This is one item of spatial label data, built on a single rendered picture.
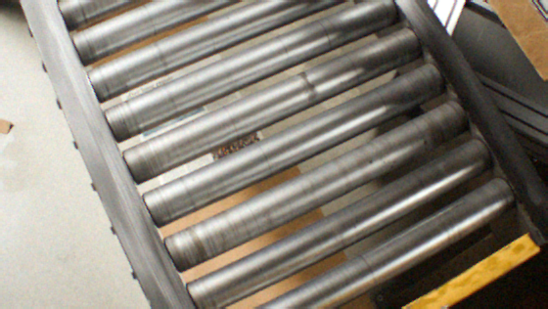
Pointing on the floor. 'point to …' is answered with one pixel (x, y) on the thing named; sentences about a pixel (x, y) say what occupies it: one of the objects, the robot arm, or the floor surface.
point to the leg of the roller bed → (448, 270)
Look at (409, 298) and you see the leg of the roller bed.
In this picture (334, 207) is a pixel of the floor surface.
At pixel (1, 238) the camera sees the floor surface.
